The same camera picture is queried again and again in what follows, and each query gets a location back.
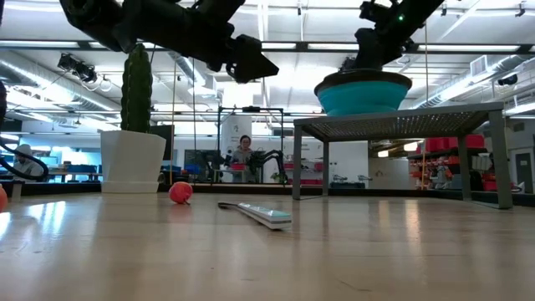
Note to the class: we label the red bin shelf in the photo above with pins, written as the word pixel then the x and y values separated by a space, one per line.
pixel 434 144

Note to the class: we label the grey perforated metal riser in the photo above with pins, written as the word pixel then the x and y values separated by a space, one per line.
pixel 397 123

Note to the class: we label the black rig camera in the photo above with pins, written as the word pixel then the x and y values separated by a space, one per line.
pixel 79 69

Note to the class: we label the green cactus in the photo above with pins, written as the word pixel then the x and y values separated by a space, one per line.
pixel 136 92

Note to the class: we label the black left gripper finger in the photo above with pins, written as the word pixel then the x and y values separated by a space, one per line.
pixel 255 62

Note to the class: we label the black aluminium table frame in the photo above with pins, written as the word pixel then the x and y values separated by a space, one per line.
pixel 234 189

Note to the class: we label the blue collapsible bowl grey rim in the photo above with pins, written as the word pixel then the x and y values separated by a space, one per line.
pixel 363 100

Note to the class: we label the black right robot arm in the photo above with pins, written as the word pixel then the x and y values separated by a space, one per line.
pixel 414 16

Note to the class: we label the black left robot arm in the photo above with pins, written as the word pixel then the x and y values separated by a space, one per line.
pixel 108 21

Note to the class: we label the background black station frame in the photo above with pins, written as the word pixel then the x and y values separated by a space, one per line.
pixel 251 109

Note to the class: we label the grey door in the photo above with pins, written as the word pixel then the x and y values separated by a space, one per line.
pixel 524 171

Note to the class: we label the person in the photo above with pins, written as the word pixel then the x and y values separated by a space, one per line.
pixel 26 165
pixel 243 156

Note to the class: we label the background black robot arm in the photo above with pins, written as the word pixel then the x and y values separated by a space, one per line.
pixel 267 156

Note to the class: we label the black security camera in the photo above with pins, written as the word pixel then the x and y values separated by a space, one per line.
pixel 507 79

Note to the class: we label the small red bin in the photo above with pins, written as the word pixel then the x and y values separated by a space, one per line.
pixel 238 166

